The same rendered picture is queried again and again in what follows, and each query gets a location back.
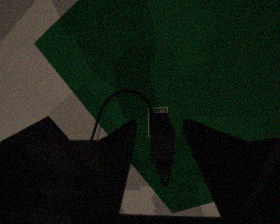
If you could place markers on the black cable with plug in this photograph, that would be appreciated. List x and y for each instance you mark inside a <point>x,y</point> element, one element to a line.
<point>162,137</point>

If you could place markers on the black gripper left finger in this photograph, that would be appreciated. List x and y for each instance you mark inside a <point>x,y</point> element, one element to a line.
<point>107,159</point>

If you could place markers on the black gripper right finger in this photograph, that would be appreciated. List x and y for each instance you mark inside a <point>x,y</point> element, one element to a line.
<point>234,170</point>

